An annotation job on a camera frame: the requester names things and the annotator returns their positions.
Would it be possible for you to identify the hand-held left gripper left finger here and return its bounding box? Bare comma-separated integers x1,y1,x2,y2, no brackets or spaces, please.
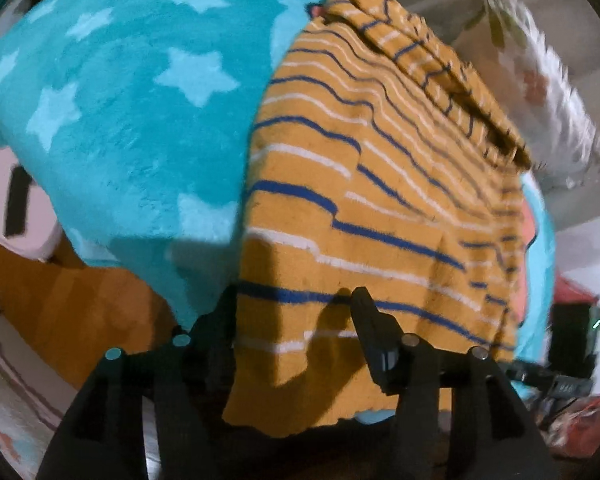
36,284,239,480

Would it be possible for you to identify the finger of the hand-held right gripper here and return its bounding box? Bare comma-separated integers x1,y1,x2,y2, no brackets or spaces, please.
502,362,594,402

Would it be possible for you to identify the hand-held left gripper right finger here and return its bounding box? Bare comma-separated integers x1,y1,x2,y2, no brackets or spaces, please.
350,287,557,480

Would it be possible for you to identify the yellow striped small shirt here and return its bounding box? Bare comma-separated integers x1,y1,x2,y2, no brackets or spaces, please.
222,0,534,439

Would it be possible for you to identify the red patterned cloth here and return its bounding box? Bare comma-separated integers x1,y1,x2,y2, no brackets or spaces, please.
527,389,600,461

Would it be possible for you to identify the pale patterned rug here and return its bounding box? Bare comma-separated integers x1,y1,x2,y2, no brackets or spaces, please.
0,297,83,480

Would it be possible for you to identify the teal star-print blanket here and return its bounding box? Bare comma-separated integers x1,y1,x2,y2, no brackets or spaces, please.
0,0,557,423

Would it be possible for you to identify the white patterned cloth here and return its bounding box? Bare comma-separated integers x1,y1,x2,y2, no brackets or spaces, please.
452,0,600,192

